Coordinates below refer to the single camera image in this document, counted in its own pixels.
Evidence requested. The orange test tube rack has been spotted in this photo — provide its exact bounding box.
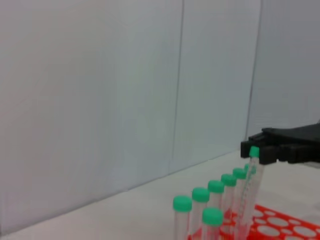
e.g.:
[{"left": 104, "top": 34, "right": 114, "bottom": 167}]
[{"left": 187, "top": 203, "right": 320, "bottom": 240}]

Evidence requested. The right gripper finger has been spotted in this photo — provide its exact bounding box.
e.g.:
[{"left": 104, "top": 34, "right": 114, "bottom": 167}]
[
  {"left": 240, "top": 133, "right": 270, "bottom": 159},
  {"left": 258, "top": 144, "right": 291, "bottom": 165}
]

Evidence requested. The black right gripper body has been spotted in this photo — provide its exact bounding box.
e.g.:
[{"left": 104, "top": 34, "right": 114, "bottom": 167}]
[{"left": 261, "top": 122, "right": 320, "bottom": 165}]

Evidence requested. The clear green-capped test tube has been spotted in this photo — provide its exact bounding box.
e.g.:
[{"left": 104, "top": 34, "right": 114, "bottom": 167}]
[
  {"left": 191, "top": 187, "right": 211, "bottom": 240},
  {"left": 172, "top": 195, "right": 193, "bottom": 240},
  {"left": 244, "top": 163, "right": 257, "bottom": 176},
  {"left": 207, "top": 180, "right": 226, "bottom": 213},
  {"left": 232, "top": 167, "right": 248, "bottom": 201},
  {"left": 236, "top": 146, "right": 265, "bottom": 238},
  {"left": 201, "top": 207, "right": 224, "bottom": 240},
  {"left": 220, "top": 174, "right": 238, "bottom": 221}
]

